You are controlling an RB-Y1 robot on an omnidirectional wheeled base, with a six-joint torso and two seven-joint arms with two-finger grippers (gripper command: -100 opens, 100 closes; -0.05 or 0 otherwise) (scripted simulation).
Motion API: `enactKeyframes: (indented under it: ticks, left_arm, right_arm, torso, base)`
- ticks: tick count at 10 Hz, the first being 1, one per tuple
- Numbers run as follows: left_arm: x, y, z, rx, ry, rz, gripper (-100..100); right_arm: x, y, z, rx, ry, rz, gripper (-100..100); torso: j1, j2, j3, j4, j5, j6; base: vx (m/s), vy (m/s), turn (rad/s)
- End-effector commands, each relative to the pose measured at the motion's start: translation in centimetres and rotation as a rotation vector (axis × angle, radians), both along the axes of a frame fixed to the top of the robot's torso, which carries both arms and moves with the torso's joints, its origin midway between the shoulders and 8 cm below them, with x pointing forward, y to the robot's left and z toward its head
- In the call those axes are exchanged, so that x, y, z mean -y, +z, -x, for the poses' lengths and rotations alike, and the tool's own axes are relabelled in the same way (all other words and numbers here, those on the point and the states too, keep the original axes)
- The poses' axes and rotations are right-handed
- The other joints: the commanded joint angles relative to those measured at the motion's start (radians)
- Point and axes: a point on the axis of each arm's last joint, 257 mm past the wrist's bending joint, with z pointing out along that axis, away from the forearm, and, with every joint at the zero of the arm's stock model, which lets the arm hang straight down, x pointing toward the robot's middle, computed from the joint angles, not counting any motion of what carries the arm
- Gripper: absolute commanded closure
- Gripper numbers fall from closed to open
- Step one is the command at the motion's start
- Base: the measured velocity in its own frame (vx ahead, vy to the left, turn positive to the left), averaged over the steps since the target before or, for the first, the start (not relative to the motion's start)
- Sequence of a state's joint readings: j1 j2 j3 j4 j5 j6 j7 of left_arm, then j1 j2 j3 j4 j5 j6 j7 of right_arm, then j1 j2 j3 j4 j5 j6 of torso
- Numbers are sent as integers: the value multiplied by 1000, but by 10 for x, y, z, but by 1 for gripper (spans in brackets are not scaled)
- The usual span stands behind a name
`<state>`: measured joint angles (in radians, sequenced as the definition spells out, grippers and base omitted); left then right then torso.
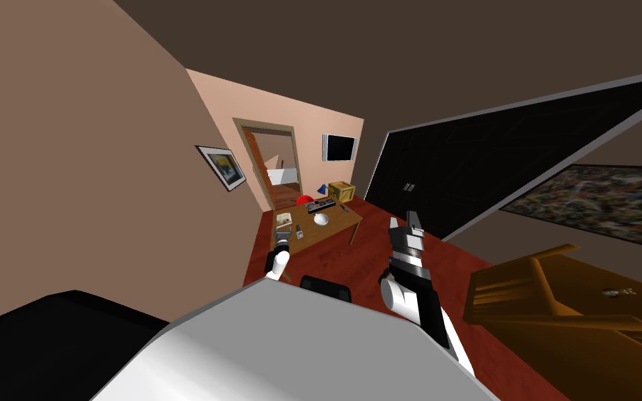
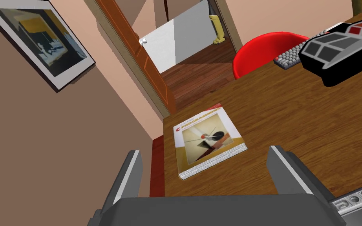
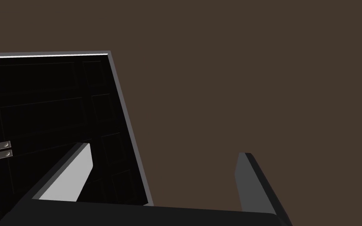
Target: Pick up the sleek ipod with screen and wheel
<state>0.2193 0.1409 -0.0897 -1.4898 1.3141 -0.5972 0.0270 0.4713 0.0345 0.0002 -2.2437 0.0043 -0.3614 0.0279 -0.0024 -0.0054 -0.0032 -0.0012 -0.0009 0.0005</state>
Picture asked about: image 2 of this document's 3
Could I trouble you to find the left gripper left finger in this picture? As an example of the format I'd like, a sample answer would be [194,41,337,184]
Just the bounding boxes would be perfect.
[101,149,144,215]

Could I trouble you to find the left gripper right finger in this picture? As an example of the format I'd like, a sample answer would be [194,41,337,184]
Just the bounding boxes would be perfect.
[266,145,336,202]

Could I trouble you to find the brown wooden desk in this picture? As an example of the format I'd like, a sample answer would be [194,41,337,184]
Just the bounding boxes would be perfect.
[163,3,362,201]

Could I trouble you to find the grey box with ports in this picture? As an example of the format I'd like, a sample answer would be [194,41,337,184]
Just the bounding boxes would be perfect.
[328,183,362,226]

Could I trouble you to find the white and yellow programming book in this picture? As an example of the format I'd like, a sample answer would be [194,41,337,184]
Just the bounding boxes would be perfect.
[172,103,249,181]

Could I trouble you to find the orange-brown door leaf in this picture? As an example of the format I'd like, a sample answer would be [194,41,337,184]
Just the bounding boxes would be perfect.
[94,0,177,115]

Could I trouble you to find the grey keyboard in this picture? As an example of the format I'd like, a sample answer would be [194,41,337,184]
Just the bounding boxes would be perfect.
[273,30,330,71]

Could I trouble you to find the red round chair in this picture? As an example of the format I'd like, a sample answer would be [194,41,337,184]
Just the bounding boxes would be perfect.
[232,31,310,80]

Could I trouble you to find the black grey red angular device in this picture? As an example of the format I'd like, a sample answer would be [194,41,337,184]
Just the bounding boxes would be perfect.
[298,5,362,87]

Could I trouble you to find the yellow standing object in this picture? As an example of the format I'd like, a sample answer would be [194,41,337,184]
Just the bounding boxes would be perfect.
[209,15,227,45]

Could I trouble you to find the framed picture on wall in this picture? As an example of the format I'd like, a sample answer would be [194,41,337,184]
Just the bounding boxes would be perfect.
[0,0,97,93]

